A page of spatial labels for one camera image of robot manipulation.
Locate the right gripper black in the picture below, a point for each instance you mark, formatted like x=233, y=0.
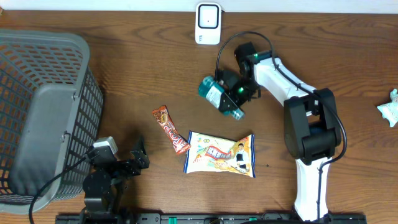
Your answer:
x=230, y=102

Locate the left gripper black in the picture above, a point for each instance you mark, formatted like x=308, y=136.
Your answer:
x=140, y=158

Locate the teal mouthwash bottle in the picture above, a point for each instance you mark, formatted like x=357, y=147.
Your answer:
x=211, y=91

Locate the red chocolate bar wrapper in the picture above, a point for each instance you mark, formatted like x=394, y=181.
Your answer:
x=163, y=118

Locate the large yellow snack bag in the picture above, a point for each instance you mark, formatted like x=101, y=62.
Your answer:
x=214, y=154

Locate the green tissue packet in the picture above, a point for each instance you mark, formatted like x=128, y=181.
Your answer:
x=389, y=110

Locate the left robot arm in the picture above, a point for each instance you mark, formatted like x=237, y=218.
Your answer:
x=104, y=187

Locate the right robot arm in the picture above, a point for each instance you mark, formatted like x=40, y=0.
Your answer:
x=312, y=127

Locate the white barcode scanner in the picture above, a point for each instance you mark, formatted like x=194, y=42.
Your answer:
x=208, y=23

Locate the grey plastic basket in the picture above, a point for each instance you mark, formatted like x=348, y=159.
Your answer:
x=51, y=107

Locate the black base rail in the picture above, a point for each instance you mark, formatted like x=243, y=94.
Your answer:
x=156, y=218

